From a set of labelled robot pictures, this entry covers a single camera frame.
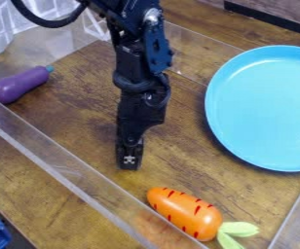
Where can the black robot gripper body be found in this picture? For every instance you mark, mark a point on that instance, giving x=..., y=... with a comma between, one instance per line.
x=140, y=110

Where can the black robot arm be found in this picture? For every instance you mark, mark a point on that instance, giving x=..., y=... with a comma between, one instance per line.
x=135, y=23

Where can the orange toy carrot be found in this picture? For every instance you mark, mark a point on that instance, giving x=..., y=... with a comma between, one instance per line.
x=196, y=217

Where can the dark bar at top right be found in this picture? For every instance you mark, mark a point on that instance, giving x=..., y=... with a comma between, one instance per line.
x=267, y=18

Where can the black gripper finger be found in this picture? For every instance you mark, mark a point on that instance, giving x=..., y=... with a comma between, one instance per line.
x=128, y=156

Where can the clear acrylic tray wall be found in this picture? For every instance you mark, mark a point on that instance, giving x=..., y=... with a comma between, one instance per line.
x=64, y=195

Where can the purple toy eggplant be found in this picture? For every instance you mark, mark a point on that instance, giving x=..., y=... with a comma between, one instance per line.
x=16, y=85

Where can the blue plastic plate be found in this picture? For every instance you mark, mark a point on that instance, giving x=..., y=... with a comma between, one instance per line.
x=251, y=104

